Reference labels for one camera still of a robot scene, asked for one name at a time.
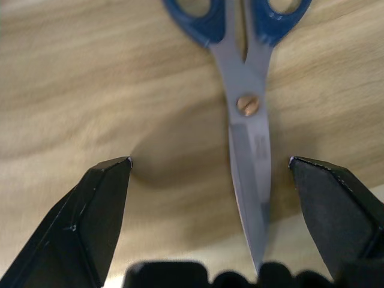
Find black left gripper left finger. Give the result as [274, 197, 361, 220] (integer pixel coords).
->
[0, 156, 134, 288]

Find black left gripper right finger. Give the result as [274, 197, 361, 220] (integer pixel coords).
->
[288, 155, 384, 288]

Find blue-handled steel scissors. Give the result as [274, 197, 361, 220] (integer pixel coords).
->
[161, 0, 313, 275]

